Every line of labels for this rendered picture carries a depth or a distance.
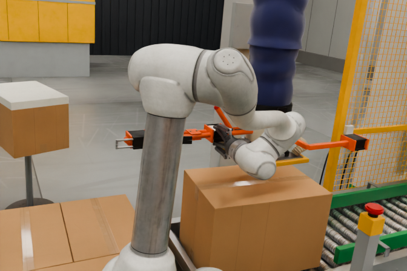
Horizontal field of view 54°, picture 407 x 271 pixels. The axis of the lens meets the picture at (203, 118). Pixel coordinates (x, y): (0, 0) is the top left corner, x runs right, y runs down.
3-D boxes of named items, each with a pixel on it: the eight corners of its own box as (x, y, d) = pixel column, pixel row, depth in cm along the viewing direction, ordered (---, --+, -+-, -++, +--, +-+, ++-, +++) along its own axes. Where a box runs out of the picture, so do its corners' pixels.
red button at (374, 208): (372, 210, 163) (373, 201, 161) (386, 218, 157) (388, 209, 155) (359, 212, 160) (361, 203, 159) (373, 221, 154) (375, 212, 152)
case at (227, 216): (277, 224, 233) (286, 161, 221) (319, 267, 197) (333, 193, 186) (178, 239, 211) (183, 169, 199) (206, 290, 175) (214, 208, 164)
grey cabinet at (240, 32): (252, 48, 280) (258, 4, 272) (257, 49, 276) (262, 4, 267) (228, 48, 272) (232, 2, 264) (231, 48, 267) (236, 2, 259)
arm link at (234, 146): (233, 167, 150) (225, 161, 155) (253, 164, 154) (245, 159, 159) (235, 144, 148) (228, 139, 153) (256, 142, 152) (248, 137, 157)
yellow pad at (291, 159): (295, 154, 192) (297, 144, 191) (309, 162, 184) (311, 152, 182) (234, 162, 177) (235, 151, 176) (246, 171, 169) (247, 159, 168)
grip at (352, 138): (352, 143, 182) (354, 132, 181) (367, 150, 175) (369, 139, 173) (338, 144, 179) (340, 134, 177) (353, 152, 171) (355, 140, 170)
